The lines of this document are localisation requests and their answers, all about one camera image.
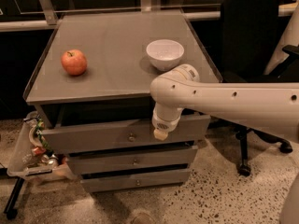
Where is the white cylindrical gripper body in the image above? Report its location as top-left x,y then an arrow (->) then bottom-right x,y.
152,103 -> 182,133

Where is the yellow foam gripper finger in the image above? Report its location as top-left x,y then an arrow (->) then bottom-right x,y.
153,129 -> 168,141

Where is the grey top drawer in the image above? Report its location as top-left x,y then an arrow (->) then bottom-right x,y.
43,115 -> 210,154

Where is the grey drawer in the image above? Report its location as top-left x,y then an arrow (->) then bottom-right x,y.
80,169 -> 191,192
67,146 -> 197,175
43,115 -> 210,154

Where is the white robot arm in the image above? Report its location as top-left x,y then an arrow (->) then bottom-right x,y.
150,73 -> 298,224

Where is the metal top drawer knob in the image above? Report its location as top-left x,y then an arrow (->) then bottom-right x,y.
128,133 -> 136,142

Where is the grey drawer cabinet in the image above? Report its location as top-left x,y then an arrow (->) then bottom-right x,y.
22,9 -> 223,133

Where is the grey middle drawer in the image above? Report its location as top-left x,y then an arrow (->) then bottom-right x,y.
67,146 -> 197,175

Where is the grey bottom drawer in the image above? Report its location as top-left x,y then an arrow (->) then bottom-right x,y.
80,169 -> 191,192

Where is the white ceramic bowl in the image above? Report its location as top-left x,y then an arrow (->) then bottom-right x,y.
146,39 -> 184,72

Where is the red apple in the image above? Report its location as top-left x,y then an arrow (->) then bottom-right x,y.
61,49 -> 87,76

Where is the colourful snack packet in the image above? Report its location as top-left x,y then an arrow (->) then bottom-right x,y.
27,119 -> 52,153

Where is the red snack packet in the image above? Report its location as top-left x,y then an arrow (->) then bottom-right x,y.
32,147 -> 47,156

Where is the clear plastic snack bin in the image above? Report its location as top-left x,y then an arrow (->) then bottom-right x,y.
7,111 -> 77,183

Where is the black office chair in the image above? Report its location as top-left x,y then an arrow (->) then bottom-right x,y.
219,0 -> 298,176

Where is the black stand leg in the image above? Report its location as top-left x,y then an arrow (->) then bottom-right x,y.
4,177 -> 24,220

